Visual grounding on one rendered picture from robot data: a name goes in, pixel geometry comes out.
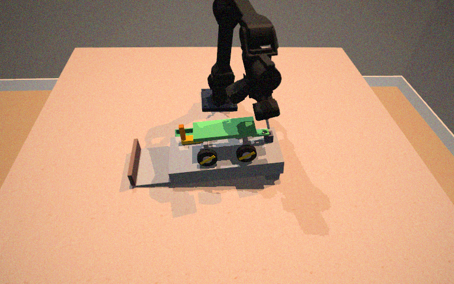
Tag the yellow wheel chock with orange handle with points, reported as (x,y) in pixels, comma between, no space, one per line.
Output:
(186,139)

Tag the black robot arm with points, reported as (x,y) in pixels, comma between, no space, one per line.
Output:
(256,30)

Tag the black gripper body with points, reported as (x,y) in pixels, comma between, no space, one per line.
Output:
(266,107)

